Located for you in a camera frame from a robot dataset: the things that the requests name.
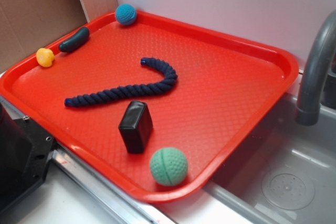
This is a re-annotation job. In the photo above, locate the yellow toy piece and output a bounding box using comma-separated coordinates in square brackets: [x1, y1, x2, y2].
[36, 48, 55, 67]

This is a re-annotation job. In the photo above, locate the grey toy sink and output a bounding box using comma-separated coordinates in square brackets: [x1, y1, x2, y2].
[204, 95, 335, 223]

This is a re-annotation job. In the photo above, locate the dark blue rope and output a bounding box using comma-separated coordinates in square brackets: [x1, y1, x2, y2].
[64, 57, 179, 108]

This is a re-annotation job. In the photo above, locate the blue knitted ball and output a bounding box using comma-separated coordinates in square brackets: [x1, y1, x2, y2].
[115, 4, 137, 26]

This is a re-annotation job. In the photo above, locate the red plastic tray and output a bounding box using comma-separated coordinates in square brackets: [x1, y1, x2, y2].
[1, 11, 298, 203]

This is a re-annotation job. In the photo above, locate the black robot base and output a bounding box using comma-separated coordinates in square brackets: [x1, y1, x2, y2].
[1, 106, 56, 214]

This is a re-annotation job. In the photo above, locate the green golf ball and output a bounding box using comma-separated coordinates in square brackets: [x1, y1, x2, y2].
[150, 147, 188, 187]

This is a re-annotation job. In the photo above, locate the dark green toy cucumber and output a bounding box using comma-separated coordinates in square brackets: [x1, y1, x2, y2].
[58, 27, 90, 53]

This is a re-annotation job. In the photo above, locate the grey toy faucet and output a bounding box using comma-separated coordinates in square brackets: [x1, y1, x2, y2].
[295, 11, 335, 126]

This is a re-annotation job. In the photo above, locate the brown cardboard panel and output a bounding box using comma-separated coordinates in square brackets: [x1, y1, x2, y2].
[1, 0, 118, 72]

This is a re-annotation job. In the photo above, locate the black box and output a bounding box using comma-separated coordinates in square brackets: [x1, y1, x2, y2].
[118, 100, 153, 154]

